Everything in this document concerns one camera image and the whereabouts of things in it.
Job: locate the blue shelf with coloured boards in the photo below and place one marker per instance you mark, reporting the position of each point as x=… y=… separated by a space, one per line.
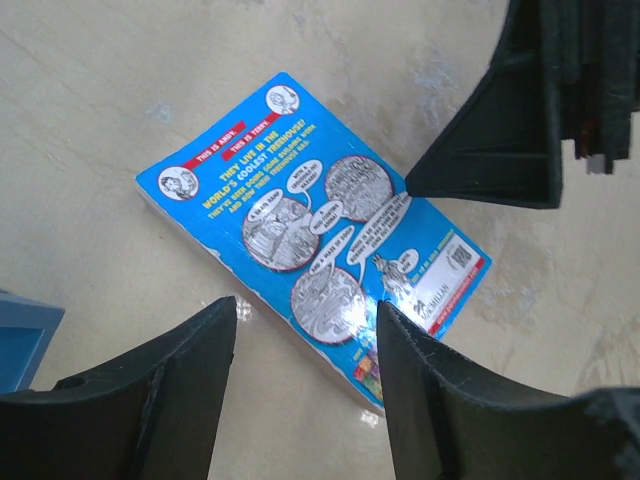
x=27 y=328

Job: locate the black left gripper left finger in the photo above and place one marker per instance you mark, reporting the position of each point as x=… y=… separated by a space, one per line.
x=149 y=413

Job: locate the white purple book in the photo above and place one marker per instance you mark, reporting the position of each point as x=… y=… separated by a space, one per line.
x=317 y=225

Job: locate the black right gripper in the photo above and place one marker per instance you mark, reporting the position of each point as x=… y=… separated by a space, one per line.
x=503 y=146

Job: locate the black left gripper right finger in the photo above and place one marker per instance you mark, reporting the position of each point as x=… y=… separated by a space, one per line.
x=450 y=418

